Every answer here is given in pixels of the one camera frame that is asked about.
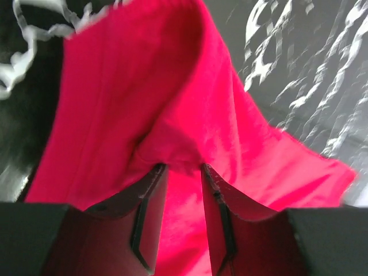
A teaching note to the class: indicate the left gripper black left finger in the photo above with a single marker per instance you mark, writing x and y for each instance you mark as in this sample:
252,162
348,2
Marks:
118,236

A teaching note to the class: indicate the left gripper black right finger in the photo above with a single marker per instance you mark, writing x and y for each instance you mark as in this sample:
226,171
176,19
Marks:
247,238

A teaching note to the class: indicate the pink red t shirt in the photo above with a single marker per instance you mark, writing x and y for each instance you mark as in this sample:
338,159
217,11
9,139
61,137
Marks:
152,82

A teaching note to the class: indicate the black marble pattern mat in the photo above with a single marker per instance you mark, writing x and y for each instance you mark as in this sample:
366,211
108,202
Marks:
305,63

